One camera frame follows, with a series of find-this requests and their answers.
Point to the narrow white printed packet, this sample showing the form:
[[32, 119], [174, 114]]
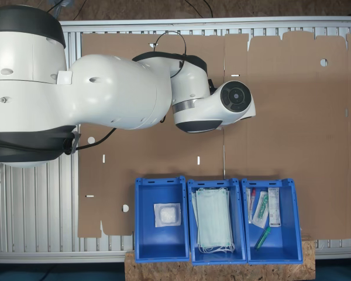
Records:
[[274, 207]]

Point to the loose green syringe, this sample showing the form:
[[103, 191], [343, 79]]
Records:
[[264, 237]]

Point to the blue plastic bin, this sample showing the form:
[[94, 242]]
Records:
[[213, 257], [283, 243], [161, 240]]

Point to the green syringe in clear packet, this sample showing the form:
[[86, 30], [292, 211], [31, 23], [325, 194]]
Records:
[[261, 209]]

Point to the chipboard wood panel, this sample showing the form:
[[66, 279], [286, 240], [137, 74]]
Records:
[[163, 270]]

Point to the brown cardboard sheet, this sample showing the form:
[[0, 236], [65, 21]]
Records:
[[295, 146]]

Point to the stack of white face masks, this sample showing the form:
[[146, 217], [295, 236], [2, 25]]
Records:
[[213, 219]]

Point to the clear packet of cotton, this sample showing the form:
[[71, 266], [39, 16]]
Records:
[[167, 215]]

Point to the black camera box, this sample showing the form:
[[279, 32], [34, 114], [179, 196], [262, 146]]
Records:
[[212, 86]]

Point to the red-capped tube in clear packet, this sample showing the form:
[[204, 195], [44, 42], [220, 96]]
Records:
[[250, 207]]

